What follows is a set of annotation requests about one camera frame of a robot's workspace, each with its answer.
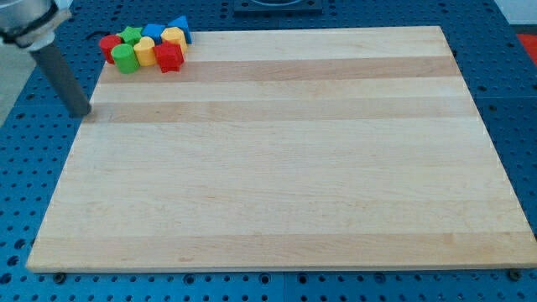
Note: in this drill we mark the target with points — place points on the yellow heart block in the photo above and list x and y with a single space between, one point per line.
144 51

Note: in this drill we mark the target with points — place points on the yellow hexagon block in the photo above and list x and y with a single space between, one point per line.
175 35

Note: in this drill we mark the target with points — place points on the blue triangle block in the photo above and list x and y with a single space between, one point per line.
182 23

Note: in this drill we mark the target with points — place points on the red cylinder block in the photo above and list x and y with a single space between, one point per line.
106 44

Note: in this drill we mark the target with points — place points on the blue cube block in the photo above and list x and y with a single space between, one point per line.
153 31

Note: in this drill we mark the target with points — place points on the red star block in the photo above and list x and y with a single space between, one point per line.
169 57

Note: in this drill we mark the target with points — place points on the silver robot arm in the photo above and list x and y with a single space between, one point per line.
30 25

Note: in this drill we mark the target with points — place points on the green star block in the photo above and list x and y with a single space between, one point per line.
130 35

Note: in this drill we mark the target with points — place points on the wooden board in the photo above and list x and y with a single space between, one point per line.
286 150

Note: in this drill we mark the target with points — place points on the green cylinder block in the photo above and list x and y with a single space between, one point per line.
124 58

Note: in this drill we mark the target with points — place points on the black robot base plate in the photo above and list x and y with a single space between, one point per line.
248 7

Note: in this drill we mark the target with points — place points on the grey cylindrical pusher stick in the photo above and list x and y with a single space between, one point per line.
59 75

